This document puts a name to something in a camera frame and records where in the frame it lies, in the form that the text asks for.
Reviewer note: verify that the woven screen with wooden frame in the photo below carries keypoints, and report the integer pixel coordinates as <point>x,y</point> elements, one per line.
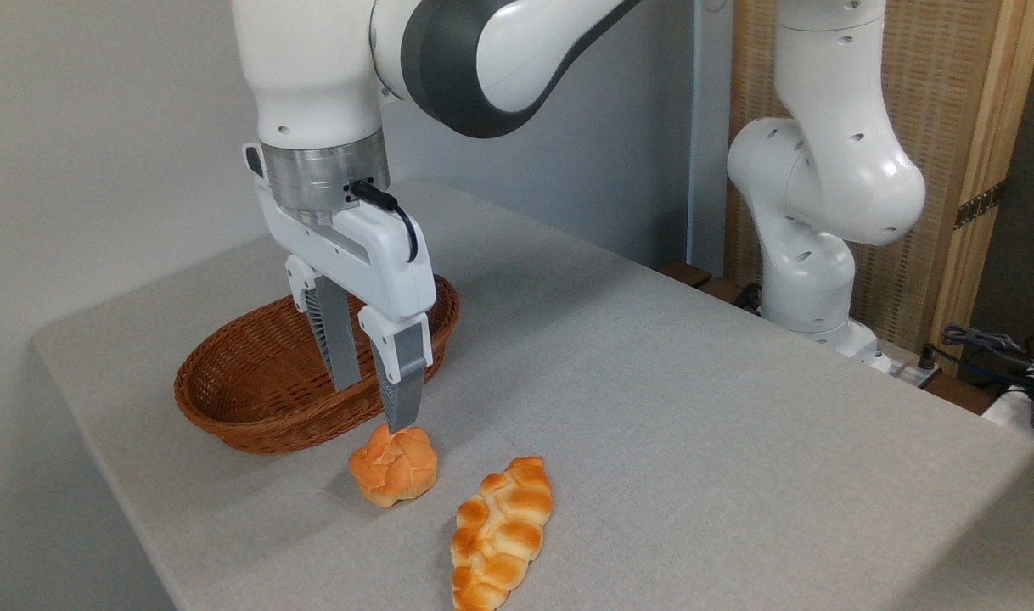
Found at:
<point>933,85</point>

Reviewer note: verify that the metal screen hinge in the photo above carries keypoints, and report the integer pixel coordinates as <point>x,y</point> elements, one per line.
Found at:
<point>980,204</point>

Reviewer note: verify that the braided golden bread loaf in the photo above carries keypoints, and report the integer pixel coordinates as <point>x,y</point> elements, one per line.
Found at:
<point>500,526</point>

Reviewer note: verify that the round orange bread roll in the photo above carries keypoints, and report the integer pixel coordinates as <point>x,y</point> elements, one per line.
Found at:
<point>394,471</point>

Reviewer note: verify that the brown wicker basket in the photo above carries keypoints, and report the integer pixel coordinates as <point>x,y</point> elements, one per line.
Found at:
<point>254,382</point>

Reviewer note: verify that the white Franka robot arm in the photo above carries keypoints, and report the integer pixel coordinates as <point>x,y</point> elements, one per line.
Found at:
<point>313,68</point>

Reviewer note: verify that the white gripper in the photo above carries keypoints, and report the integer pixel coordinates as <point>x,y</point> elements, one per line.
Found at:
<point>373,255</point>

